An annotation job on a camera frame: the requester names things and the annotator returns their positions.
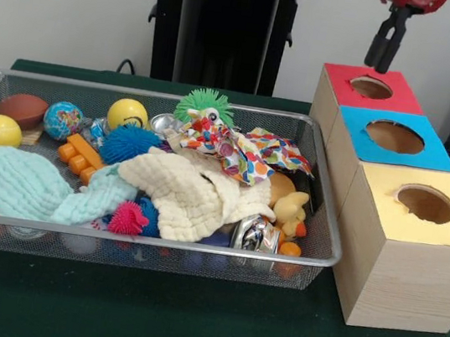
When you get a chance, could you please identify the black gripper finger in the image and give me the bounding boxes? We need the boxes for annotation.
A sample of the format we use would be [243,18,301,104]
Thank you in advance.
[375,4,412,76]
[362,3,399,71]

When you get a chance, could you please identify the blue globe print ball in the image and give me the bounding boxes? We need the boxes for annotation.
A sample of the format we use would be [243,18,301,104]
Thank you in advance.
[40,99,86,144]

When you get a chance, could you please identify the white multicolour dotted cloth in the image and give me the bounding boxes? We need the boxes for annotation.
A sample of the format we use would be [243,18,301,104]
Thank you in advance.
[159,104,259,181]
[222,123,322,196]

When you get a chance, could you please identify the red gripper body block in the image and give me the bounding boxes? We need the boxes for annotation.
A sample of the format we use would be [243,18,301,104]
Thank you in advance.
[374,0,448,17]

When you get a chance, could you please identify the orange plastic grid tray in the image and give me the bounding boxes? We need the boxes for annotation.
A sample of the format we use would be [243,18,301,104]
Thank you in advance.
[53,130,111,185]

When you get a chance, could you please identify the wooden box with three holes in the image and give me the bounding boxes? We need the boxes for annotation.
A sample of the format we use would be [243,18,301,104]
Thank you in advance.
[279,58,450,337]

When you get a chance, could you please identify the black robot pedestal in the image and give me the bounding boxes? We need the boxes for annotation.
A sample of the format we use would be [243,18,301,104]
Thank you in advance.
[131,0,321,102]

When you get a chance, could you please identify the cream waffle cloth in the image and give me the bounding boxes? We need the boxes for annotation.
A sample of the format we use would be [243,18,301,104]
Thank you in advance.
[107,142,285,256]

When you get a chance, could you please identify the foam burger toy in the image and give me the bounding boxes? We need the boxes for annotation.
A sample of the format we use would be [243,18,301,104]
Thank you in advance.
[265,170,299,212]

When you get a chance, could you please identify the silver wire mesh bin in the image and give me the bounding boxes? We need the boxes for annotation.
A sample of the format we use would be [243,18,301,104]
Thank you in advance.
[0,67,362,303]

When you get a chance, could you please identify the black looped cable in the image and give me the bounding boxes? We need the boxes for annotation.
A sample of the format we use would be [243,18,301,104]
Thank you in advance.
[116,57,140,76]

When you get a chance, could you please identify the mint green cloth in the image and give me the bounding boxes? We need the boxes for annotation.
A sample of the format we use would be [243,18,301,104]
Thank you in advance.
[0,144,142,236]

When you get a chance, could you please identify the green fuzzy toy with eyes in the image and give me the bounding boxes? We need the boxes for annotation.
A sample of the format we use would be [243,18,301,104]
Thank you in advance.
[171,83,240,131]

